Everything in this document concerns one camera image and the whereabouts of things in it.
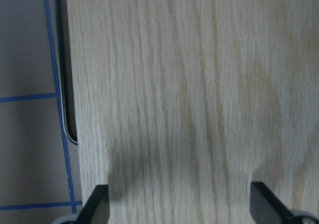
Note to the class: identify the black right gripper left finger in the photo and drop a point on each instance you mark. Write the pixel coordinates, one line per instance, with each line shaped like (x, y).
(97, 207)

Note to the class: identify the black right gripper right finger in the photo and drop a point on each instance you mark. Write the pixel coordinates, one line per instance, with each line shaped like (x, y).
(266, 208)

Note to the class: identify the light wooden drawer cabinet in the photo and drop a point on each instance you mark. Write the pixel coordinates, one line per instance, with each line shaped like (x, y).
(181, 104)

